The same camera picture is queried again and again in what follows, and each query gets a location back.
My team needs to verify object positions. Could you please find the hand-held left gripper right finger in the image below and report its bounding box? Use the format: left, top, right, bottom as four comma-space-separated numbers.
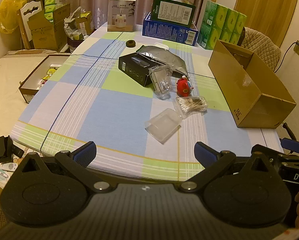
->
181, 141, 277, 193

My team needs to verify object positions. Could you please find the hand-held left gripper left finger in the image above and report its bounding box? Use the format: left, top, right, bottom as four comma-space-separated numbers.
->
19, 141, 117, 193

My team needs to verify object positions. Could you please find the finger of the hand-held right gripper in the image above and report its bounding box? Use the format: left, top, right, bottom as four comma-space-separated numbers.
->
252, 137, 299, 157
283, 122, 297, 141

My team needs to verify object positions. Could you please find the black product box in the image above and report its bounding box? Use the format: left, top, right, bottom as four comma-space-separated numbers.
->
118, 53, 165, 87

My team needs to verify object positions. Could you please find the silver foil bag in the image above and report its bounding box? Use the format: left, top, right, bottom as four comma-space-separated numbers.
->
136, 44, 189, 79

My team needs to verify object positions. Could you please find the checked tablecloth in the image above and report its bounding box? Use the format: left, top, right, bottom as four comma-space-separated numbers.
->
11, 21, 285, 183

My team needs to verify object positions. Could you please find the clear plastic lid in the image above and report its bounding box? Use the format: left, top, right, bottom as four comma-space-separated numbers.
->
144, 108, 182, 145

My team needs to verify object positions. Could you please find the cotton swab box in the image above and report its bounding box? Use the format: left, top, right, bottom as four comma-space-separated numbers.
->
174, 96, 209, 117

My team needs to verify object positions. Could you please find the red toy figure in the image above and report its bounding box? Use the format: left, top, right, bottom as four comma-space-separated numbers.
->
177, 75, 194, 97

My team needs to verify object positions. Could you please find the white remote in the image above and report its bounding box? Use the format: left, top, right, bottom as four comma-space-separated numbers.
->
1, 162, 18, 172

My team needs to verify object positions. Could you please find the black holder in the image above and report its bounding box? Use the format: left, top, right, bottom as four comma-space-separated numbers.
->
0, 135, 13, 163

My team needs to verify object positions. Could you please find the clear toothpick box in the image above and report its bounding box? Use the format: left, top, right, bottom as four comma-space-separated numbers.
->
149, 64, 174, 100

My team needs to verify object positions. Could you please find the flat open box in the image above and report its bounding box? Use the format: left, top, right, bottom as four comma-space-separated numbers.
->
19, 54, 72, 104

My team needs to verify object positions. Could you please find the quilted chair cover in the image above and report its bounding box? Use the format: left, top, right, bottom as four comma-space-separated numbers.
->
241, 27, 282, 73

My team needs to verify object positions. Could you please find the large cardboard box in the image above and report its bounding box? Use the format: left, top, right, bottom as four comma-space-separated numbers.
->
27, 3, 71, 52

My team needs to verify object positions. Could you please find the stack of green tissue packs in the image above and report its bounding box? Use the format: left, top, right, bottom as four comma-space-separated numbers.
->
198, 1, 247, 49

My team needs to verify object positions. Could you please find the wooden door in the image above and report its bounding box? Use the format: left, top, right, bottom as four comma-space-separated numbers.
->
233, 0, 299, 48

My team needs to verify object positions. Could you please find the blue product box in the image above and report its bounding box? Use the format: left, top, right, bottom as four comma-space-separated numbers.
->
142, 12, 199, 47

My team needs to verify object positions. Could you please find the small cardboard box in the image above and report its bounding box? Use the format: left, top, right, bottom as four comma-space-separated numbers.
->
76, 11, 95, 36

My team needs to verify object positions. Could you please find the white humidifier box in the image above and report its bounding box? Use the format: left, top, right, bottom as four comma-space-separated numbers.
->
107, 0, 136, 32

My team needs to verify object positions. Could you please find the green product box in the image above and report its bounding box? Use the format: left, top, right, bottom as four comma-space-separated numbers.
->
150, 0, 196, 28

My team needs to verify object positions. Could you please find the white carved board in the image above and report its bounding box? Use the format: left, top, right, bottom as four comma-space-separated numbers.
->
16, 0, 45, 50

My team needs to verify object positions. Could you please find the pile of small green packets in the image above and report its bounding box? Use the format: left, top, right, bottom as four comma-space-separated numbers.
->
44, 0, 70, 20

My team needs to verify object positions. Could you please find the yellow plastic bag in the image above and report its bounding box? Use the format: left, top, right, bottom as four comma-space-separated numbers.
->
0, 0, 28, 34

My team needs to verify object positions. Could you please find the dark power cable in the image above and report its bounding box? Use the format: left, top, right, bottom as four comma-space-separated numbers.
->
275, 41, 298, 73

